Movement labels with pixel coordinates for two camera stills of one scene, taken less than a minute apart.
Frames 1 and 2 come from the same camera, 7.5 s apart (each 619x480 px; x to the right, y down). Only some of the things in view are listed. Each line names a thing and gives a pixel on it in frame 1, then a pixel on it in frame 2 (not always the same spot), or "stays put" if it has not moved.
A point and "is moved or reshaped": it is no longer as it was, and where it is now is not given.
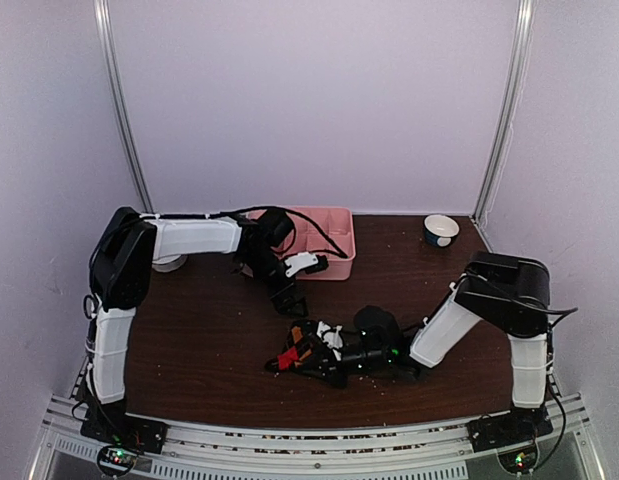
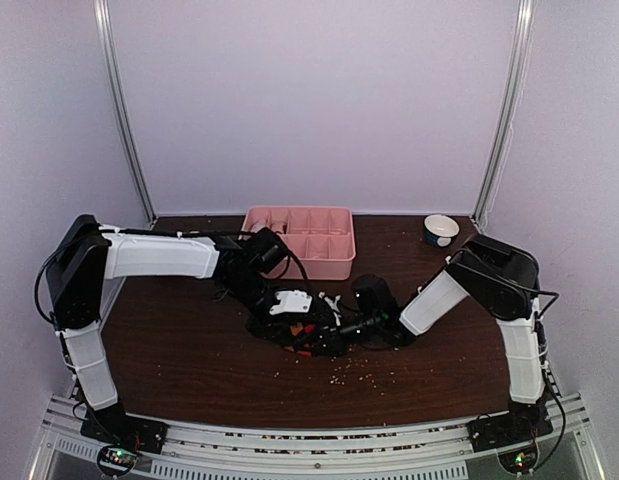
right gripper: [326, 366] -> [335, 344]
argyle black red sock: [307, 340] is moved or reshaped
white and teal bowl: [439, 229] stays put
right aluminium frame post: [503, 126] stays put
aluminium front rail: [223, 450] stays put
